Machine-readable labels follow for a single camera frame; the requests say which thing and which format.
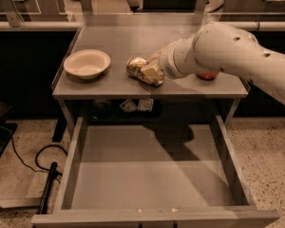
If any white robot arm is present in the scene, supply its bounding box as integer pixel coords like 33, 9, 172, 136
142, 23, 285, 105

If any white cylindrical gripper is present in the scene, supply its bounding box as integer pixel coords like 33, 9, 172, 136
139, 41, 194, 86

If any white horizontal rail right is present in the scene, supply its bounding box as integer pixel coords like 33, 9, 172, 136
221, 22, 285, 31

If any crushed orange metallic can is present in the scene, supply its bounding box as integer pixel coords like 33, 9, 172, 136
126, 57, 154, 85

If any white horizontal rail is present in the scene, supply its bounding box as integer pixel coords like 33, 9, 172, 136
221, 22, 285, 31
0, 21, 81, 31

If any black bar on floor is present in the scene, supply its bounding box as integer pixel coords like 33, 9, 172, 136
37, 161, 58, 215

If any grey counter cabinet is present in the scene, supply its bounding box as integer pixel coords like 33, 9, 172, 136
53, 13, 248, 130

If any white bowl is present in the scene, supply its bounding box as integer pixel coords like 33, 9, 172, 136
64, 49, 111, 80

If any white label card left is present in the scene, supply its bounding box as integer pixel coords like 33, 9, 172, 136
120, 99, 137, 113

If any grey open top drawer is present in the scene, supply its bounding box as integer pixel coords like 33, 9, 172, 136
32, 117, 279, 228

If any white label card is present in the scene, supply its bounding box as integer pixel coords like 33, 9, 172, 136
120, 99, 137, 113
138, 99, 154, 111

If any white horizontal rail left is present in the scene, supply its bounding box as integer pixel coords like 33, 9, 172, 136
0, 21, 81, 31

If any white label card right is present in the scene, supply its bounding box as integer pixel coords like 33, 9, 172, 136
138, 99, 154, 111

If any red apple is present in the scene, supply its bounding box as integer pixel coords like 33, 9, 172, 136
197, 72, 219, 81

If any black floor cable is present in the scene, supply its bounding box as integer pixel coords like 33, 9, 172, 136
0, 125, 69, 176

